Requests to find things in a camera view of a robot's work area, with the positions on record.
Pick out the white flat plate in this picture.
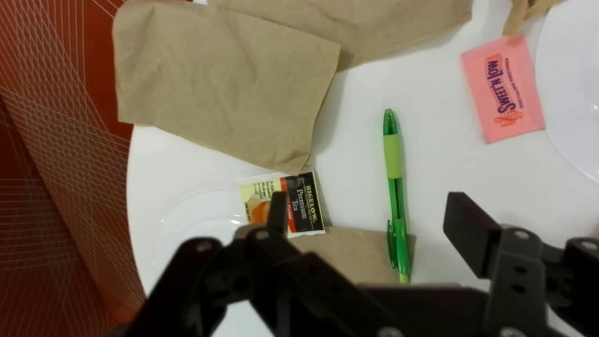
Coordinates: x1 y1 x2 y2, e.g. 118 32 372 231
533 0 599 205

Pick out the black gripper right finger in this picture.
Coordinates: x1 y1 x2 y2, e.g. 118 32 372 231
443 191 599 337

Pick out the black orange tea bag packet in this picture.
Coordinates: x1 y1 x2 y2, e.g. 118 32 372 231
239 171 327 240

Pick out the green ballpoint pen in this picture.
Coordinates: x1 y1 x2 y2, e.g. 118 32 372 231
380 107 413 287

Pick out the pink sweetener packet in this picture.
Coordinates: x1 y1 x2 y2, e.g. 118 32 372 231
458 32 546 147

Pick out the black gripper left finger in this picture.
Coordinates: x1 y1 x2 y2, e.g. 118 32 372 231
119 191 389 337

